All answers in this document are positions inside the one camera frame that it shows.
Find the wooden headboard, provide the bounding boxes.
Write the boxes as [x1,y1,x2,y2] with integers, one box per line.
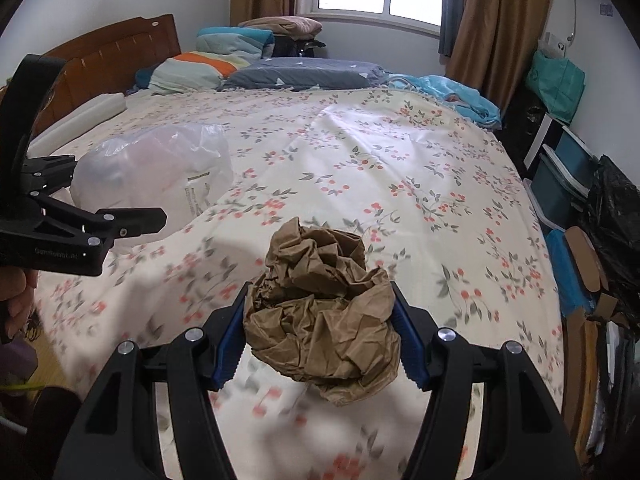
[0,14,182,136]

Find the black garbage bag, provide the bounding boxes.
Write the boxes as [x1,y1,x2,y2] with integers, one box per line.
[582,155,640,311]

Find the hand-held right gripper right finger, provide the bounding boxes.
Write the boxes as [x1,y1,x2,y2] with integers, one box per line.
[389,281,583,480]

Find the brown paper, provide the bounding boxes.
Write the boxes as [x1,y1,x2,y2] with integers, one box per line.
[243,217,403,407]

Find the blue storage drawer unit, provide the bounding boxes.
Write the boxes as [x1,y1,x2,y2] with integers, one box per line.
[522,112,601,231]

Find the grey blue curtain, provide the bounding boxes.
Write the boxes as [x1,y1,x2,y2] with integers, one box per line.
[439,0,473,56]

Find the grey blue pillow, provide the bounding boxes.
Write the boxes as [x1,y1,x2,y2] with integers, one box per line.
[222,57,386,92]

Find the purple plastic bag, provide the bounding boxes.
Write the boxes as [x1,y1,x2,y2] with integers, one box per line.
[0,337,40,392]

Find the blue flat bag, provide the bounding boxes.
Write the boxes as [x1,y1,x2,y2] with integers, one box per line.
[545,230,597,317]

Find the flat cardboard pieces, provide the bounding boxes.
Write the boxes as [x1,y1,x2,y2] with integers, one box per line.
[560,227,640,463]

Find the pink brown folded blanket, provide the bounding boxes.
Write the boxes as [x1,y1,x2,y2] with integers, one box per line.
[237,16,323,39]

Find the person's left hand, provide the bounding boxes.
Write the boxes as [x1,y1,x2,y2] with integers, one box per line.
[0,265,37,346]

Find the teal tote bag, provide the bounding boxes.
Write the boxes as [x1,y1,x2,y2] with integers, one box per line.
[525,50,586,123]

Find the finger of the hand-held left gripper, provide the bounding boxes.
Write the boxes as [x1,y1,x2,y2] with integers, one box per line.
[25,199,168,255]
[22,156,78,197]

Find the light blue blanket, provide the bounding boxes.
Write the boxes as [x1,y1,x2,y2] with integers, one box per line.
[387,74,502,132]

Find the green orange striped pillow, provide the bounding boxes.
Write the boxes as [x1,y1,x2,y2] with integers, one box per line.
[149,51,251,95]

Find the long white pillow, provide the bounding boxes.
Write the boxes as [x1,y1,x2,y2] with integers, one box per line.
[30,92,127,157]

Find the clear plastic bag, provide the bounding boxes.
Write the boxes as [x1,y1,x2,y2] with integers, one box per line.
[70,122,235,253]

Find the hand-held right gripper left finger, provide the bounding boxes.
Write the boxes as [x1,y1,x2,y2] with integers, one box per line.
[60,282,252,480]

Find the floral bed sheet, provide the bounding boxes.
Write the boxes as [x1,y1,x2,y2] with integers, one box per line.
[27,85,566,480]

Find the teal folded blanket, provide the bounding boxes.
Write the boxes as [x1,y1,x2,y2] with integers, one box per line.
[196,26,275,64]

